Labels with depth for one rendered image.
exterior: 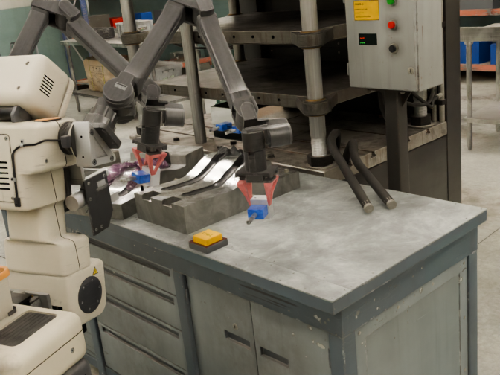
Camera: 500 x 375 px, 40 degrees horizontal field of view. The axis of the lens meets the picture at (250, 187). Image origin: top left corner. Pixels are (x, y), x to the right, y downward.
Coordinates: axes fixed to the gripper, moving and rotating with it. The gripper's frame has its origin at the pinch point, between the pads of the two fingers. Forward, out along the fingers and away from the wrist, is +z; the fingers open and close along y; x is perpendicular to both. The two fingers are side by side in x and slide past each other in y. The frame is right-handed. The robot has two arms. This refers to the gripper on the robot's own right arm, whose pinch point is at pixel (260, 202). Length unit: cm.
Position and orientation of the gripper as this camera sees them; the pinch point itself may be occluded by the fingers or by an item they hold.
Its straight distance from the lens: 182.9
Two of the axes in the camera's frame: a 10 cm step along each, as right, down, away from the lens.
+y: -9.4, 0.0, 3.4
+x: -3.2, 3.3, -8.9
